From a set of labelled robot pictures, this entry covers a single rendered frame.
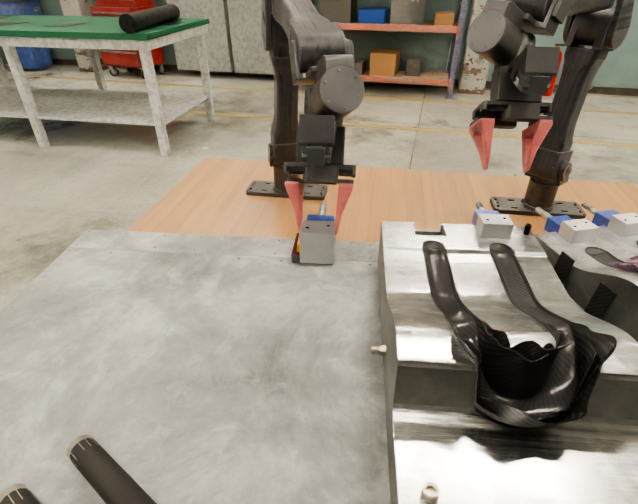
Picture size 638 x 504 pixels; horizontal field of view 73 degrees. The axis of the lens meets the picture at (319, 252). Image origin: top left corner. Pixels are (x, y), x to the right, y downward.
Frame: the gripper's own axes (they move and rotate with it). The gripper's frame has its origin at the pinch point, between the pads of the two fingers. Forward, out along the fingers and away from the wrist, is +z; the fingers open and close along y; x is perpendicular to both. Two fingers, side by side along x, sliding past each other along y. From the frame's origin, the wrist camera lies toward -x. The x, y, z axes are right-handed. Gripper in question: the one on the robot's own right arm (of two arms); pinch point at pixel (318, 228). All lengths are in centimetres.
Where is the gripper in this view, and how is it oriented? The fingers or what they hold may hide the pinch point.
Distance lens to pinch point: 63.6
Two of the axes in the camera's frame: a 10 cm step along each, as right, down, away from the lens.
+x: 0.7, -1.0, 9.9
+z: -0.5, 9.9, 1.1
